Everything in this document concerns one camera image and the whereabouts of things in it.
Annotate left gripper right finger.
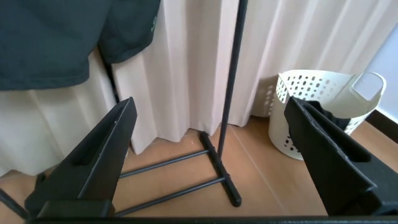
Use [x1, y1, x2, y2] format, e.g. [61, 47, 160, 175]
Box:
[284, 95, 398, 217]

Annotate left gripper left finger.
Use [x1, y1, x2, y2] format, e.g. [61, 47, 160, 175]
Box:
[24, 96, 137, 218]

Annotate black garment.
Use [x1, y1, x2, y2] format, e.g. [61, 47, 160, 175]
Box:
[306, 100, 352, 131]

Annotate black shorts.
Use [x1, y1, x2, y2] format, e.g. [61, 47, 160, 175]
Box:
[0, 0, 162, 91]

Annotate white laundry basket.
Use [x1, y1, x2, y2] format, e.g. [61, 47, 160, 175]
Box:
[267, 69, 387, 161]

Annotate black clothes rack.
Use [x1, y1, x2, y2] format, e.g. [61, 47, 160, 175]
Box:
[0, 0, 249, 218]

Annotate white curtain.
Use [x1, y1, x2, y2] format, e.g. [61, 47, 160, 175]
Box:
[110, 0, 398, 156]
[0, 46, 118, 177]

